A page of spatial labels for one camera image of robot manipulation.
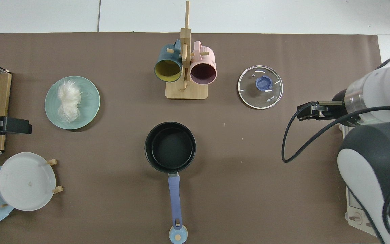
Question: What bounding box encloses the brown table cloth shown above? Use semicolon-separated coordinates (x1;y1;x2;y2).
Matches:
0;32;387;244

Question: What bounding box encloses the round glass lid blue knob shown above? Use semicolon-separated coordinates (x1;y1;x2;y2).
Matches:
238;65;283;110

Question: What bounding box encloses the black pot blue handle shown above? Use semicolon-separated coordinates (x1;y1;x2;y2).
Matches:
144;122;196;228

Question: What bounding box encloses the dark teal cup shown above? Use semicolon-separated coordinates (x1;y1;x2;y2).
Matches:
154;39;183;83

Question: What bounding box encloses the pale toaster oven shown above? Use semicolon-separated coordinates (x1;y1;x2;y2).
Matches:
339;122;380;238

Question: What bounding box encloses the wooden plate rack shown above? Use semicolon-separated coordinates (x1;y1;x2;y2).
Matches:
0;159;63;208

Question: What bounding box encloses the pink cup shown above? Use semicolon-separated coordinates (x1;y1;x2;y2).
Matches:
189;41;217;85

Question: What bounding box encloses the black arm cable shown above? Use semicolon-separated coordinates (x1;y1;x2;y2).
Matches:
281;102;390;164

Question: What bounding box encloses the green plate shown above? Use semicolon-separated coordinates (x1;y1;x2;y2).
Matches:
45;76;101;130

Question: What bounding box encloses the wooden cup stand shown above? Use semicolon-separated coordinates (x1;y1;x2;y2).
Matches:
165;1;210;100

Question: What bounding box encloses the white vermicelli bundle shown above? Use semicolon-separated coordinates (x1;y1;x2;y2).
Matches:
57;79;90;123

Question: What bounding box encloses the white plate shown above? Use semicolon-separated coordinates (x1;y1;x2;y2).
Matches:
0;152;56;211

